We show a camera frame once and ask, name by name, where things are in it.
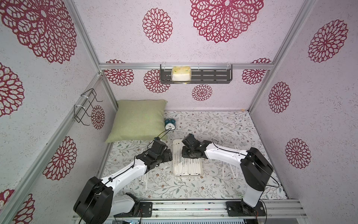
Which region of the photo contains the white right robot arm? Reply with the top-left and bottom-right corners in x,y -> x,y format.
182,133 -> 274,208

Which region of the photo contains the yellow sponge pack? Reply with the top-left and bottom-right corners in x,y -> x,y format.
171,66 -> 192,82

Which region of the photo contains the teal alarm clock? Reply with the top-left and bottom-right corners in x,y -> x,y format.
165,118 -> 176,131

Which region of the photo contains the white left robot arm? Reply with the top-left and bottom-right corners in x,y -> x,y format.
73,137 -> 172,224

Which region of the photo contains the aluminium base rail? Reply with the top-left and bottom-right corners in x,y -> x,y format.
104,199 -> 307,224

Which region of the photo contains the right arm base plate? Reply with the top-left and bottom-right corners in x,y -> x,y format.
226,200 -> 267,217

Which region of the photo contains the black wire wall rack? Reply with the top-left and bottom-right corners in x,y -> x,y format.
73,88 -> 102,126

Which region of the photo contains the dark metal wall shelf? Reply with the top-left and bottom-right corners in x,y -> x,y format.
159,64 -> 233,84

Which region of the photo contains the green linen pillow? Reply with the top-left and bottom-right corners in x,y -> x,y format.
106,99 -> 167,143

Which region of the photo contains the white plastic storage tray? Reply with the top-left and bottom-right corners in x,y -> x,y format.
172,139 -> 204,177

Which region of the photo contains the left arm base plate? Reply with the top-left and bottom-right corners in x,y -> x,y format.
114,202 -> 153,218

